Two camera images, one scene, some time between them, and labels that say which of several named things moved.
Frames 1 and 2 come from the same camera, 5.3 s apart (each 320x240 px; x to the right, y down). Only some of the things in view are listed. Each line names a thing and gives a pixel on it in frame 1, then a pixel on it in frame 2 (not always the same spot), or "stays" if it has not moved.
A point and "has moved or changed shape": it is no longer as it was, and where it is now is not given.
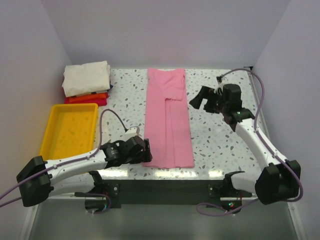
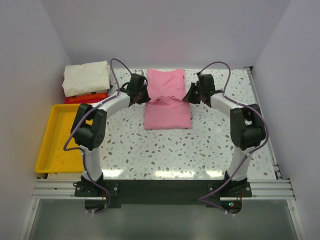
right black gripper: (205, 92) → (189, 98)
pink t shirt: (167, 124) has moved or changed shape
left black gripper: (143, 156) → (146, 98)
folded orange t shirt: (88, 97) stays
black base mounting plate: (168, 192) stays
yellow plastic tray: (70, 130) stays
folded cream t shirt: (88, 77) stays
